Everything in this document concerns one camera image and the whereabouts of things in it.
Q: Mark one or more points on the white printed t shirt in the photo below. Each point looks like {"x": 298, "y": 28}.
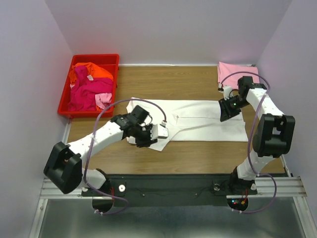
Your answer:
{"x": 198, "y": 120}

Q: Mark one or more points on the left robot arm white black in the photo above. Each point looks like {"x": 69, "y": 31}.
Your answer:
{"x": 113, "y": 131}

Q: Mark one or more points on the aluminium frame rail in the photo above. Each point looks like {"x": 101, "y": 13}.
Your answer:
{"x": 64, "y": 173}

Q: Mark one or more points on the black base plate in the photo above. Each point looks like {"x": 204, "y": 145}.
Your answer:
{"x": 122, "y": 191}

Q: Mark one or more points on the orange t shirt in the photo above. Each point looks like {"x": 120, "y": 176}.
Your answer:
{"x": 94, "y": 70}

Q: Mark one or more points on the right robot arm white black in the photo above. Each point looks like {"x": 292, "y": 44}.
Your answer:
{"x": 271, "y": 132}

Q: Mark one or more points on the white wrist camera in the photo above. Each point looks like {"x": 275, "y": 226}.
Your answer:
{"x": 159, "y": 131}
{"x": 227, "y": 91}

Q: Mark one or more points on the folded pink t shirt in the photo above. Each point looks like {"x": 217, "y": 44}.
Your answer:
{"x": 225, "y": 69}

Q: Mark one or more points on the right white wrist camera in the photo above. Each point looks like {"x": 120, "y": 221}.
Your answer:
{"x": 227, "y": 91}

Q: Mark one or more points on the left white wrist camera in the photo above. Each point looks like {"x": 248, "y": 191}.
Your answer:
{"x": 159, "y": 131}

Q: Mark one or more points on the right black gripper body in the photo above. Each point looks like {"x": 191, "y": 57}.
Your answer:
{"x": 227, "y": 108}

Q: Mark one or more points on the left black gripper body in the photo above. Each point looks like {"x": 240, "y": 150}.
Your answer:
{"x": 144, "y": 138}

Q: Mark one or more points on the magenta t shirt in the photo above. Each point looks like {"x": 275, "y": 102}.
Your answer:
{"x": 82, "y": 94}

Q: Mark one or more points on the light pink garment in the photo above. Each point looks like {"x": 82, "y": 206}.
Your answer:
{"x": 102, "y": 100}

